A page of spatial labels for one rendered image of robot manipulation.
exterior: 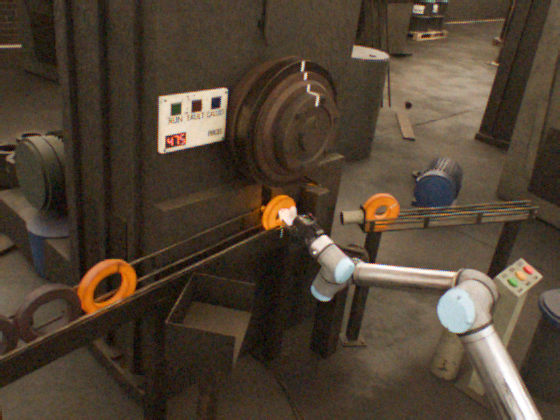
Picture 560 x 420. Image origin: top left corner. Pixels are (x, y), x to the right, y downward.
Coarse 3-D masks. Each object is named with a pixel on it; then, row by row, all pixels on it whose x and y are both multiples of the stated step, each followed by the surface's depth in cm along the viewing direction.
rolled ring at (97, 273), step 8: (104, 264) 164; (112, 264) 165; (120, 264) 167; (128, 264) 170; (88, 272) 163; (96, 272) 162; (104, 272) 164; (112, 272) 166; (120, 272) 169; (128, 272) 171; (88, 280) 161; (96, 280) 163; (128, 280) 172; (136, 280) 175; (80, 288) 162; (88, 288) 162; (120, 288) 175; (128, 288) 173; (80, 296) 163; (88, 296) 163; (120, 296) 174; (88, 304) 164; (96, 304) 168; (104, 304) 171; (88, 312) 165
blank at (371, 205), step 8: (368, 200) 236; (376, 200) 234; (384, 200) 235; (392, 200) 235; (368, 208) 235; (376, 208) 236; (392, 208) 237; (368, 216) 237; (376, 216) 240; (384, 216) 240; (392, 216) 239
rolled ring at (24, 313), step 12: (48, 288) 154; (60, 288) 155; (24, 300) 151; (36, 300) 151; (48, 300) 154; (72, 300) 160; (24, 312) 150; (72, 312) 161; (24, 324) 151; (60, 324) 162; (24, 336) 153; (36, 336) 156
